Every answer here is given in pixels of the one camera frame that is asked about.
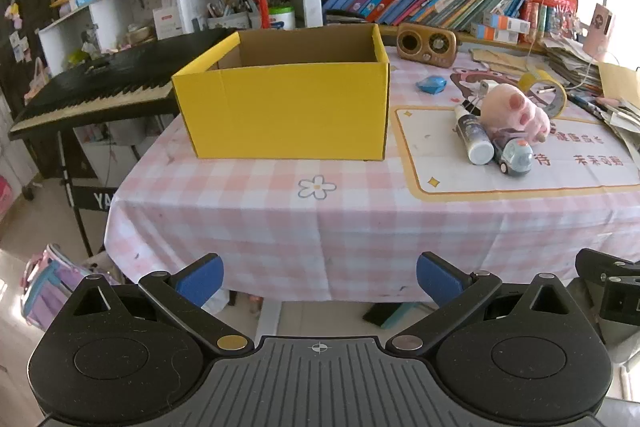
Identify yellow cardboard box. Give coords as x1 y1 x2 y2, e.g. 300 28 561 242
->
171 23 391 162

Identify pink checkered desktop tablecloth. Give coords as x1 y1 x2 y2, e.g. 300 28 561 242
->
104 24 640 303

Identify yellow tape roll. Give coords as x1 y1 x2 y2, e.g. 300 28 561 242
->
517 69 568 120

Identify orange blue white carton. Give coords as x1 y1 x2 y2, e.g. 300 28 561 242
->
472 24 519 44
490 13 531 34

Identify pink cylindrical lamp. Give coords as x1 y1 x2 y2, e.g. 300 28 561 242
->
582 3 617 54

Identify brown flat envelopes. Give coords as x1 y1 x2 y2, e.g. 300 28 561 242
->
470 48 551 76

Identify brown retro radio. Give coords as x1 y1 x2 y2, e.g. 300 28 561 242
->
396 23 458 68

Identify printed cartoon desk mat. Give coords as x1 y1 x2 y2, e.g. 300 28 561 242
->
391 66 640 202

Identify pile of loose papers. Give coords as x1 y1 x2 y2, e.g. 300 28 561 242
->
542 36 640 148

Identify small toy car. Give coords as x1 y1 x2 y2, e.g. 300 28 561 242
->
492 129 535 178

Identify green white round container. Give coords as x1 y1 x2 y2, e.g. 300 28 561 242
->
268 5 296 30

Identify black electronic keyboard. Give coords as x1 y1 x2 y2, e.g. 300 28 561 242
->
8 28 238 142

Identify white desk leg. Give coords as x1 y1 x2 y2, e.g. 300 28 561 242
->
256 299 284 344

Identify brown kraft envelope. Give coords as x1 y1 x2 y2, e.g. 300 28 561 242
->
597 62 640 98

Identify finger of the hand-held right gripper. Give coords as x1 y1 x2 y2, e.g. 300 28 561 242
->
575 248 640 322

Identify white side shelving unit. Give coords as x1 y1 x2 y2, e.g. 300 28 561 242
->
37 0 302 64

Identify white bottle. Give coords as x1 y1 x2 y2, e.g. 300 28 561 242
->
454 104 496 166

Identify pink purple backpack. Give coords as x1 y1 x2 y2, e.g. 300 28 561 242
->
20 243 123 329

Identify pink plush paw toy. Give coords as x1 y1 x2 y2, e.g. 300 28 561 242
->
480 83 553 142

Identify pen cup with pens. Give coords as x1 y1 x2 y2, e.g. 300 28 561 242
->
206 0 251 30

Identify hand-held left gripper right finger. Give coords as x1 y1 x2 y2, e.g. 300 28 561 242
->
391 251 573 353

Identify black keyboard stand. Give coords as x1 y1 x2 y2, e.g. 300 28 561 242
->
22 117 163 258

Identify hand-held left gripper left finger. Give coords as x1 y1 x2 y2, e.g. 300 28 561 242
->
67 253 255 354

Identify white box with red mark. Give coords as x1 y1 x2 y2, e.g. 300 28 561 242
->
152 4 181 40

